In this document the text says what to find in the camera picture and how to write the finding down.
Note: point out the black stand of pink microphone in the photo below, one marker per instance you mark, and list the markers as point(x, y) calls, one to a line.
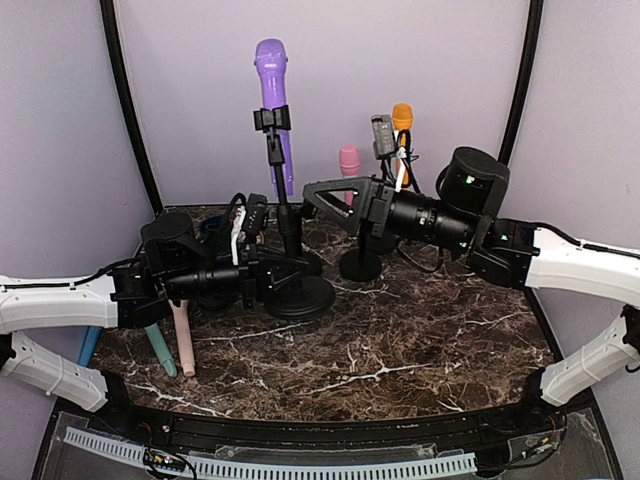
point(360, 264)

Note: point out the purple microphone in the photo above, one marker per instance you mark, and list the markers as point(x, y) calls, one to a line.
point(270, 61)

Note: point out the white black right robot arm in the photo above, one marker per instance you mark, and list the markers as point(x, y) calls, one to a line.
point(463, 220)

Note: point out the pink microphone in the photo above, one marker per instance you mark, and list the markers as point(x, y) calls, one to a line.
point(349, 160)

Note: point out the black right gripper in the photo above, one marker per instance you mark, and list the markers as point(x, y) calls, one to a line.
point(367, 187)

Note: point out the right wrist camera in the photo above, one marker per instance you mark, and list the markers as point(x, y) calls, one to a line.
point(384, 145)

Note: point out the black right corner post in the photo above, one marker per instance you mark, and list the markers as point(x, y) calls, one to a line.
point(521, 88)

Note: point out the black corner post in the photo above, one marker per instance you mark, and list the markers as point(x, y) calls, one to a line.
point(521, 88)
point(128, 109)

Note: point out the black left corner post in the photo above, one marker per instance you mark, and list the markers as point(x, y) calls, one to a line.
point(128, 109)

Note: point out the black front rail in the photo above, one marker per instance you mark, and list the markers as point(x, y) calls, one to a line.
point(488, 429)

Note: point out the orange microphone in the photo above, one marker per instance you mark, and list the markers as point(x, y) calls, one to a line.
point(402, 117)

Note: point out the dark blue mug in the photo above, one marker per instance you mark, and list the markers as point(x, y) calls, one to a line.
point(213, 229)

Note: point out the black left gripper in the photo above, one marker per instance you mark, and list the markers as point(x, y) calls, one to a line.
point(252, 264)

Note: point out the blue microphone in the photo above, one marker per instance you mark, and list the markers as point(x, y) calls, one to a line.
point(89, 344)

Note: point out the beige microphone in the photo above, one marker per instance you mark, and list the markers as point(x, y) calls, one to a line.
point(183, 337)

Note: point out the black stand of purple microphone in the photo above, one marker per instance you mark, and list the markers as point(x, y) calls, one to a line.
point(313, 294)

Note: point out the green microphone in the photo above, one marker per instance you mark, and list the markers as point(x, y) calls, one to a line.
point(161, 349)

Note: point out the black stand of beige microphone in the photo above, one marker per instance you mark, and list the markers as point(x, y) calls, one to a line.
point(306, 212)

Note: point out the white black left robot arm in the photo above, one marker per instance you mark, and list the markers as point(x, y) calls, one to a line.
point(173, 266)

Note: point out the white slotted cable duct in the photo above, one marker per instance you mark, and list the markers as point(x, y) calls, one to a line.
point(201, 467)

